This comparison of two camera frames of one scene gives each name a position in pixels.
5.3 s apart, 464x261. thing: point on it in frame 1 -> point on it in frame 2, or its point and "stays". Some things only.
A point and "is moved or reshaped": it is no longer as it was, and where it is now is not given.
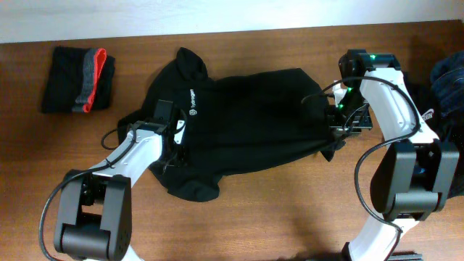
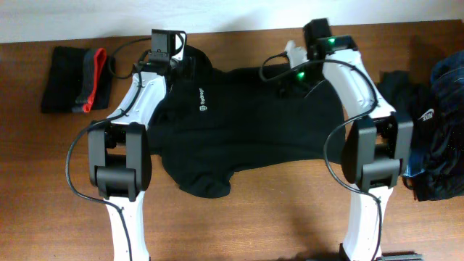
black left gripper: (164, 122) -> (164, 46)
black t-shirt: (230, 119) is moved or reshaped
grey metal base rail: (406, 257) stays
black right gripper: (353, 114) -> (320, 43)
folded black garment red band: (80, 80) stays
